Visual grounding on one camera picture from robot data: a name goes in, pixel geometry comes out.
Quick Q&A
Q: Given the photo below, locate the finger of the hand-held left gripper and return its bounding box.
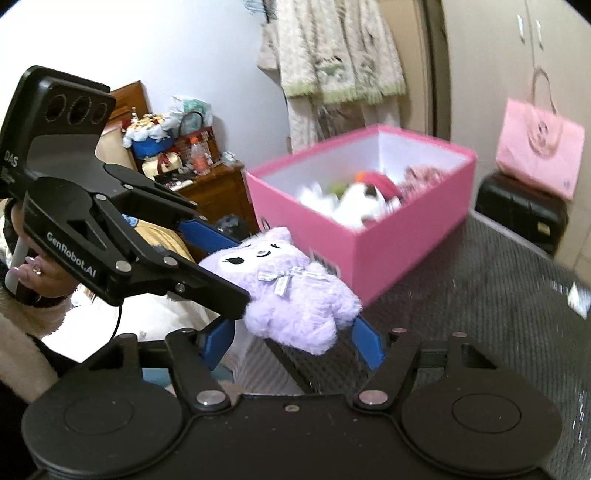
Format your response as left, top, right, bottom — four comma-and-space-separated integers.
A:
97, 162, 244, 254
92, 194, 254, 320

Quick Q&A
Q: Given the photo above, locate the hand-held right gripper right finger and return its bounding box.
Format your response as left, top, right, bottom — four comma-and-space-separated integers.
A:
350, 315, 500, 411

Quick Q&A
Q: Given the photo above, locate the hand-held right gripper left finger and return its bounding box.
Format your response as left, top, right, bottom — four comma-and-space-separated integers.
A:
81, 318, 237, 413

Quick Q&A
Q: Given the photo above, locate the purple plush toy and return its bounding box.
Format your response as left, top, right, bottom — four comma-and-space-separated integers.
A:
198, 226, 363, 356

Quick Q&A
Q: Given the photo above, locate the pink cardboard box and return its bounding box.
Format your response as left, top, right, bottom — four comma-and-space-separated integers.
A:
246, 124, 478, 302

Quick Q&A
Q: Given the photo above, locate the white plush toy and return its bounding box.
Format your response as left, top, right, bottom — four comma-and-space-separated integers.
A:
298, 181, 389, 230

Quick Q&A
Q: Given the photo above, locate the pink floral cloth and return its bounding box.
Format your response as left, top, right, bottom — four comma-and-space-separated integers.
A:
396, 165, 447, 200

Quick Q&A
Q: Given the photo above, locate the person's left forearm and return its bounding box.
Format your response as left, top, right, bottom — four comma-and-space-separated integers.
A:
0, 294, 64, 403

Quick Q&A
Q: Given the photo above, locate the person's left hand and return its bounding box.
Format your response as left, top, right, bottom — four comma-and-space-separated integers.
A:
10, 255, 78, 302

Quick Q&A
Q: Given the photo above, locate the yellow pillow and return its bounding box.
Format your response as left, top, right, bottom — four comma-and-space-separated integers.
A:
122, 216, 198, 265

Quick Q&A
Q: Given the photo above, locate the orange drink bottle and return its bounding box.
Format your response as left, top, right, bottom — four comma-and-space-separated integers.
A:
189, 136, 210, 175

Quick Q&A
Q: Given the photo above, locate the cream hat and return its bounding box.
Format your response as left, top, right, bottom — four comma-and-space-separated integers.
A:
140, 152, 184, 179

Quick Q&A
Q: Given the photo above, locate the checkered basket bag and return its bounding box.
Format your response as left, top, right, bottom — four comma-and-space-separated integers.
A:
174, 113, 221, 165

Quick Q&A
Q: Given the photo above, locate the blue flower bouquet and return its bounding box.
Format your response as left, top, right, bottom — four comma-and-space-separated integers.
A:
121, 113, 175, 161

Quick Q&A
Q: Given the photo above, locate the wooden headboard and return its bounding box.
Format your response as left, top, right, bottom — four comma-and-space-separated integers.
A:
98, 80, 151, 177

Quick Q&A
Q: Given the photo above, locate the white plastic bag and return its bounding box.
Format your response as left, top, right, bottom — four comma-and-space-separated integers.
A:
168, 94, 214, 131

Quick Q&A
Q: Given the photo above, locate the black suitcase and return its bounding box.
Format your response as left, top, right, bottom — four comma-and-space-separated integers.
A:
475, 172, 570, 256

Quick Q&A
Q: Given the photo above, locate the small white blue box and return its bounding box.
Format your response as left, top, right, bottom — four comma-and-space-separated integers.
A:
564, 281, 591, 320

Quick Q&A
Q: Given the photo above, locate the cream fleece pajamas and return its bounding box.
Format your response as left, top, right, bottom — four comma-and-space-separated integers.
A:
257, 0, 408, 156

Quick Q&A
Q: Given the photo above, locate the pink paper bag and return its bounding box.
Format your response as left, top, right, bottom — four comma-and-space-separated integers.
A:
496, 68, 587, 202

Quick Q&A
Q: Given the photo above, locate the beige wardrobe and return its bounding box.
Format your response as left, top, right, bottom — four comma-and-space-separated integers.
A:
440, 0, 591, 185

